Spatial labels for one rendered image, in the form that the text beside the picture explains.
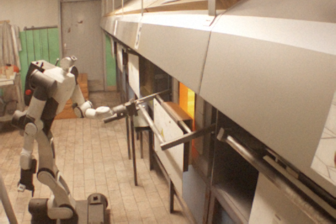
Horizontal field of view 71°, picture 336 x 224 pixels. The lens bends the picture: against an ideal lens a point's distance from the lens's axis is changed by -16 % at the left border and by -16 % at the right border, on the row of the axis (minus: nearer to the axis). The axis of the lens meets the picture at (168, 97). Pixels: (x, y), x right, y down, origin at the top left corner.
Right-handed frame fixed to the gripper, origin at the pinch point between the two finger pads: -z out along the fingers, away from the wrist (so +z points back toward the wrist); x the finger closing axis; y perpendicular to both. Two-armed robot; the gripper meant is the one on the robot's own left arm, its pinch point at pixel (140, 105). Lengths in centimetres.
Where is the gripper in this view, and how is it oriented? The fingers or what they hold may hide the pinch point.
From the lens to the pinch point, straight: 183.6
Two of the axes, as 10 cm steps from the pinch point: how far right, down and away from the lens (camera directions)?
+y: -2.8, -2.8, 9.2
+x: -2.4, -9.0, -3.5
